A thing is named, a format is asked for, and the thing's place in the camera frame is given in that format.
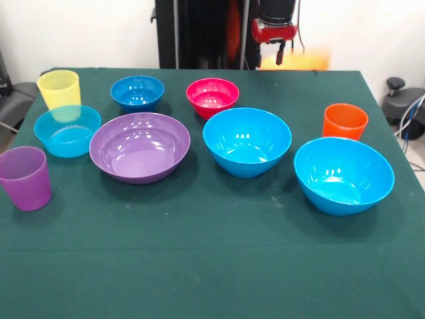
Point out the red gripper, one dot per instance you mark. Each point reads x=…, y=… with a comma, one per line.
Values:
x=274, y=31

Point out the large yellow bowl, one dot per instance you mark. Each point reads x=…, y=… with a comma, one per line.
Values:
x=299, y=61

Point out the small red bowl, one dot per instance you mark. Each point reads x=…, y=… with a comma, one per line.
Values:
x=212, y=98

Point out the large blue bowl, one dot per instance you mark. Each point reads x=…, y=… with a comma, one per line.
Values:
x=247, y=146
x=343, y=179

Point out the orange cup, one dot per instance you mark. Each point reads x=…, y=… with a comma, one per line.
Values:
x=345, y=124

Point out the small dark blue bowl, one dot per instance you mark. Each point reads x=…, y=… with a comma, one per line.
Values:
x=136, y=94

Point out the dark grey chair base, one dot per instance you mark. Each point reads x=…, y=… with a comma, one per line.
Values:
x=401, y=106

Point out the wide purple bowl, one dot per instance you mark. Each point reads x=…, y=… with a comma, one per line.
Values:
x=139, y=153

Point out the dark green tablecloth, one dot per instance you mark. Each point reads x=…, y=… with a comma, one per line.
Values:
x=206, y=252

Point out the yellow cup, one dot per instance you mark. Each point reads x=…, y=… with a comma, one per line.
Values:
x=59, y=88

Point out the translucent light blue bowl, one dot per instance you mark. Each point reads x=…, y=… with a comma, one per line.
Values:
x=66, y=139

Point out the grey padded chair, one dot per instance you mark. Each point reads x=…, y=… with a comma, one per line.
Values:
x=15, y=99

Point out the purple cup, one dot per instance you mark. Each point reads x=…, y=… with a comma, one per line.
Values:
x=26, y=182

